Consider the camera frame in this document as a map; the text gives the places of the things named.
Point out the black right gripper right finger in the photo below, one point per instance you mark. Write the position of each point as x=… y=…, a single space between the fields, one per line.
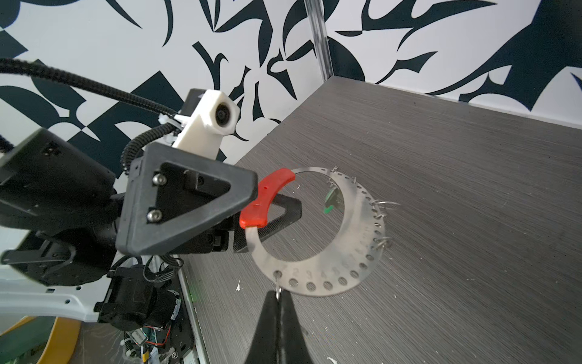
x=292 y=346

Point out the yellow plastic bin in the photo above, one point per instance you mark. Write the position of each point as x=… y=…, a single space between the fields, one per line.
x=39 y=340

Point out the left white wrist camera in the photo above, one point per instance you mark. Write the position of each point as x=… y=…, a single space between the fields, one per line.
x=207 y=116

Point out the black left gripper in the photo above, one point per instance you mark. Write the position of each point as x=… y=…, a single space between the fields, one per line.
x=175 y=203

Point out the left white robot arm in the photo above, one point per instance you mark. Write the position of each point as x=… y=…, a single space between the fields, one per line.
x=123 y=299

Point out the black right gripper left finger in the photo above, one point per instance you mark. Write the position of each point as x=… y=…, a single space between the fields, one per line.
x=263 y=349

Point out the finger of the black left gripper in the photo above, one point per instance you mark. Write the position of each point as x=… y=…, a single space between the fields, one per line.
x=288 y=210

